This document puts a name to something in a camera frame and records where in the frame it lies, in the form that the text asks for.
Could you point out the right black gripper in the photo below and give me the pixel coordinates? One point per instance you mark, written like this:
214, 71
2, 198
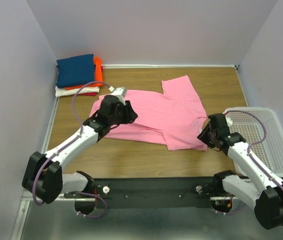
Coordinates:
202, 135

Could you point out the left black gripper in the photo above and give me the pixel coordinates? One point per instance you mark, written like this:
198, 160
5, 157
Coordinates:
130, 115

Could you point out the pink t shirt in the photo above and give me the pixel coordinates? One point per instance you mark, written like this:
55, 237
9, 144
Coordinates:
173, 118

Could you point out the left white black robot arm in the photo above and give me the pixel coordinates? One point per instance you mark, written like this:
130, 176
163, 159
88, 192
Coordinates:
44, 176

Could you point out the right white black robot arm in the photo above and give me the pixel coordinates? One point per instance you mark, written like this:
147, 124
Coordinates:
264, 195

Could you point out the folded red t shirt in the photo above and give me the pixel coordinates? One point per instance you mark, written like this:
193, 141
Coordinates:
92, 94

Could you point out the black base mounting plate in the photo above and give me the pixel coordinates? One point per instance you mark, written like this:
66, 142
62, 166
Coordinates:
158, 192

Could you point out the folded orange t shirt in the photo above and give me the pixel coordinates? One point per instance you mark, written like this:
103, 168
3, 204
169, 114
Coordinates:
98, 73

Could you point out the folded blue t shirt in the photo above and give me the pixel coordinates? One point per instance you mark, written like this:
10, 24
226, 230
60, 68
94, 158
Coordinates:
75, 71

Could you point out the folded white t shirt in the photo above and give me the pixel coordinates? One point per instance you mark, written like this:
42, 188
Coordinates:
61, 92

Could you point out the white plastic laundry basket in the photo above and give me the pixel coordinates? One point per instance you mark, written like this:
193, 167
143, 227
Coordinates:
254, 123

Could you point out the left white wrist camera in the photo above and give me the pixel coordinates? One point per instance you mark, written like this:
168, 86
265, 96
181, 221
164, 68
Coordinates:
118, 92

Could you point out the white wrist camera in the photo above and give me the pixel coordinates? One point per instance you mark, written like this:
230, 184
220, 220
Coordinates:
228, 120
118, 92

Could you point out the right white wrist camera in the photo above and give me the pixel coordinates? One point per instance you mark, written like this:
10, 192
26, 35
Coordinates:
228, 120

